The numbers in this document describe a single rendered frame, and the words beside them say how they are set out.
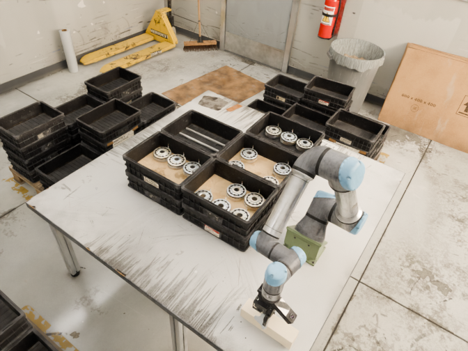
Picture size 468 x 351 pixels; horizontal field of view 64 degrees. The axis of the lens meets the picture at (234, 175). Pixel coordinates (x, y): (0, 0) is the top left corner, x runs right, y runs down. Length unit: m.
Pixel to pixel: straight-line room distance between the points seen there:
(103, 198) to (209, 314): 0.90
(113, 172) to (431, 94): 3.26
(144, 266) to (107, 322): 0.76
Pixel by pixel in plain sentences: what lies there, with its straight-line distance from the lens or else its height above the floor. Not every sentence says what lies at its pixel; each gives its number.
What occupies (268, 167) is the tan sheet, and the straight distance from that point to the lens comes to 2.15.
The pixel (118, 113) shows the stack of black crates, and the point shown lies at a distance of 3.24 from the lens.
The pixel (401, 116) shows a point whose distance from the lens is 4.45.
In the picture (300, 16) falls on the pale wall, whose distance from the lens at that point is 4.83.
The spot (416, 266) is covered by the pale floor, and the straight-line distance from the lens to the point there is 3.09.
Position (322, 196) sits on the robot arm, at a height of 1.00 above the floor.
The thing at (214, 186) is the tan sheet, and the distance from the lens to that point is 2.00.
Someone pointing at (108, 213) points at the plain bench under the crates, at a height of 0.70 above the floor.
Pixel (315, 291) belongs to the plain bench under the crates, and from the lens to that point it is 1.83.
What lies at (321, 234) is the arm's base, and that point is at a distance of 1.82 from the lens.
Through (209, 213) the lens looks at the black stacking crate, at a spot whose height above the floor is 0.85.
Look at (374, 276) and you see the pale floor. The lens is 2.89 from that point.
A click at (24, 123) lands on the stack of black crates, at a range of 3.31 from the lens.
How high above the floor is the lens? 2.21
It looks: 42 degrees down
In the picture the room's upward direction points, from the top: 5 degrees clockwise
